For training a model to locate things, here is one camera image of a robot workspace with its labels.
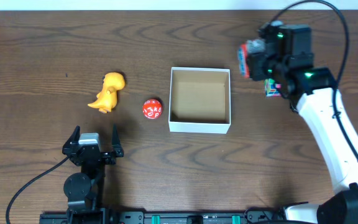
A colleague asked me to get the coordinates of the orange toy dinosaur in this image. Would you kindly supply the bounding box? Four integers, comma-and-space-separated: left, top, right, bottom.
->
88, 72, 126, 113

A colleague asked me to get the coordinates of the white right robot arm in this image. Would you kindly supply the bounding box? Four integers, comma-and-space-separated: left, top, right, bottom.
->
168, 19, 358, 223

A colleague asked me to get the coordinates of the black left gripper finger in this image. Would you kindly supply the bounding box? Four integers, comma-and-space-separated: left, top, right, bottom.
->
69, 126, 80, 146
111, 124, 121, 149

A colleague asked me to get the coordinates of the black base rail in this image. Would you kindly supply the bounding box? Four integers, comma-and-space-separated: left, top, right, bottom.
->
39, 208, 285, 224

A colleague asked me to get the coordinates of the white cardboard box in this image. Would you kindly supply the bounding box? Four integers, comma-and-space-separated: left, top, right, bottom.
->
168, 67, 231, 134

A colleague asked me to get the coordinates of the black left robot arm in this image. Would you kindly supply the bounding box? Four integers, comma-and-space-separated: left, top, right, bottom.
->
62, 125, 124, 212

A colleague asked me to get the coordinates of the red ball with white letters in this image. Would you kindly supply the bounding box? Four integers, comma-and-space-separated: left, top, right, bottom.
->
142, 98, 163, 119

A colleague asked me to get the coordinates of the multicoloured puzzle cube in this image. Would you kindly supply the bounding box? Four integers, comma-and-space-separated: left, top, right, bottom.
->
264, 78, 281, 97

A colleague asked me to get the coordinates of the red toy robot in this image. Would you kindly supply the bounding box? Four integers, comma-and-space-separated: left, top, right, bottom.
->
237, 39, 265, 78

